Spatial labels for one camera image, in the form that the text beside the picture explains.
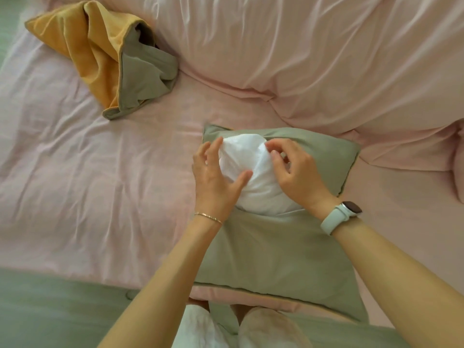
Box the person's white shorts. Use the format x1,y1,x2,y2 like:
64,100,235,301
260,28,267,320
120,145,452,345
172,304,304,348

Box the white smartwatch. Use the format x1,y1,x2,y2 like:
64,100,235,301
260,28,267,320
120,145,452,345
320,201,363,236

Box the grey and orange pillowcase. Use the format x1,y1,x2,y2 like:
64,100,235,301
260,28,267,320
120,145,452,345
24,0,179,121
192,123,370,323

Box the pink bed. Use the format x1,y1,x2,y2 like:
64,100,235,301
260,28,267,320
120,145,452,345
0,0,464,329

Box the thin gold bracelet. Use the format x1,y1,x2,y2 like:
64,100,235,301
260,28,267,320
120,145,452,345
193,212,224,226

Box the pink pillow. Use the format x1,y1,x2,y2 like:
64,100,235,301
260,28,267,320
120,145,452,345
453,119,464,203

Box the person's left hand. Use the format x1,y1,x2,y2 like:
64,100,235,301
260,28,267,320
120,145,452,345
192,136,254,223

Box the person's right forearm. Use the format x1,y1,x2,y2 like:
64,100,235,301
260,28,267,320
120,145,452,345
332,217,464,348

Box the person's left forearm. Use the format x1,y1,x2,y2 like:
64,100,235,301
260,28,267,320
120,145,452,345
98,215,222,348

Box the white pillow insert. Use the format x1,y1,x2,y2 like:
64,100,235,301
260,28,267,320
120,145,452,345
218,133,305,216

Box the person's right hand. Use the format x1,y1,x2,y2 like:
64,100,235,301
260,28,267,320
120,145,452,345
265,138,341,221

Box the pink ruffled duvet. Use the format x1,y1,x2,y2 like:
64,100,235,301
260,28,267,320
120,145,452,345
54,0,464,173

